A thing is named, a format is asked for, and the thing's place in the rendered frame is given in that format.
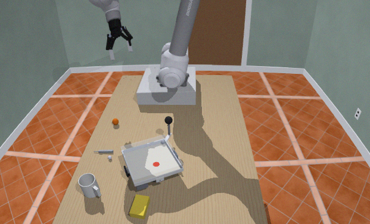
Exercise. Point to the grey mug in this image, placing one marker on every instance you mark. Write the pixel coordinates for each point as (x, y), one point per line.
(89, 191)

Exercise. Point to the yellow rectangular block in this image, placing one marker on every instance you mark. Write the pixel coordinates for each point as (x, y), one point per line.
(139, 206)

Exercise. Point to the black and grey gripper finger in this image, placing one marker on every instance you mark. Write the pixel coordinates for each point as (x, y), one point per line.
(128, 37)
(109, 45)

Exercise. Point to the orange ball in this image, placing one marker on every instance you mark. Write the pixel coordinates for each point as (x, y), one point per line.
(115, 121)

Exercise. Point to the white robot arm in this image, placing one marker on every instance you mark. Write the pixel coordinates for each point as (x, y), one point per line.
(174, 59)

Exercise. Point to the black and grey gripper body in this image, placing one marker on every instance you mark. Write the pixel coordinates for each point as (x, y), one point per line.
(115, 25)

